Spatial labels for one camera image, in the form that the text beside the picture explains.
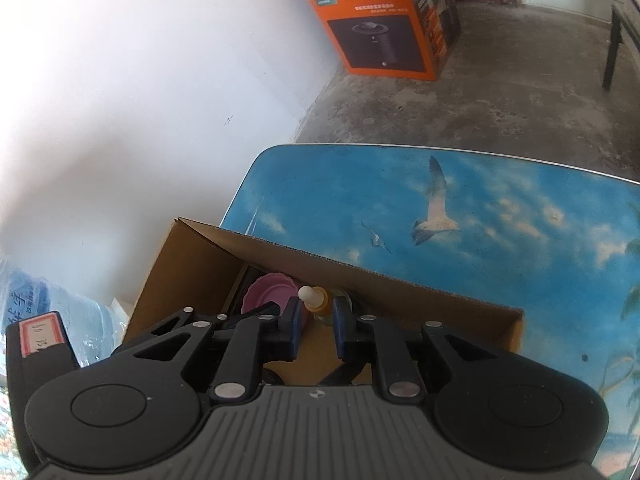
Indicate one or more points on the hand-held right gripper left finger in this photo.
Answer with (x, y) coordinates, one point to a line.
(296, 325)

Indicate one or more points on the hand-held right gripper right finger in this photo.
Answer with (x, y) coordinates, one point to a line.
(340, 330)

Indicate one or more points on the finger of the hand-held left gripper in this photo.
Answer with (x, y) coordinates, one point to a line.
(186, 313)

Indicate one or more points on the green dropper bottle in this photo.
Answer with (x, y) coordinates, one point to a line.
(320, 305)

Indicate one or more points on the brown cardboard box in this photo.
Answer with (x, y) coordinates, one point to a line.
(400, 300)

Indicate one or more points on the pink silicone cup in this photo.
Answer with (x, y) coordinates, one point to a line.
(270, 290)

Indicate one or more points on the plastic water bottle pack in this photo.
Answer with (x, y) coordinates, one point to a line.
(85, 320)

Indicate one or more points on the green patterned cloth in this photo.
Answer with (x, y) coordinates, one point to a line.
(7, 440)

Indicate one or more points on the orange appliance carton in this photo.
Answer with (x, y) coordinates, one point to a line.
(380, 20)

